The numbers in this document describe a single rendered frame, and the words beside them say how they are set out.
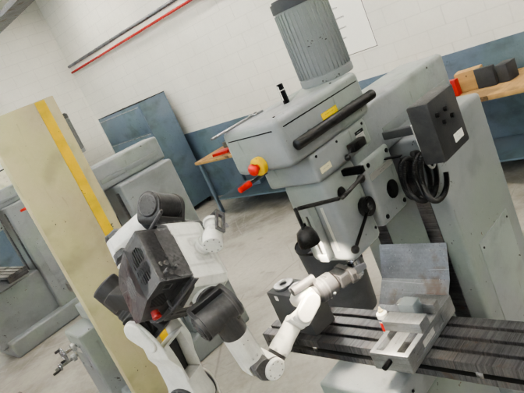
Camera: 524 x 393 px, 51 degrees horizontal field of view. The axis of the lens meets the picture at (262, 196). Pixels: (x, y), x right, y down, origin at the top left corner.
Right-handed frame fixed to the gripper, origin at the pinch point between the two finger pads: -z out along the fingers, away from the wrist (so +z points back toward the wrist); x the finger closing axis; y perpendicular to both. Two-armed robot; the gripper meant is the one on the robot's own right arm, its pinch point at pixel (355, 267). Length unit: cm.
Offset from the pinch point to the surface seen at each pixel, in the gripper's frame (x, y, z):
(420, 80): 11, -48, -66
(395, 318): -16.0, 16.7, 1.2
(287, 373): 162, 123, -6
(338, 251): -6.9, -12.2, 7.3
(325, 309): 23.6, 20.8, 7.3
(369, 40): 361, -41, -320
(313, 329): 21.7, 24.3, 16.4
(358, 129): -6, -47, -18
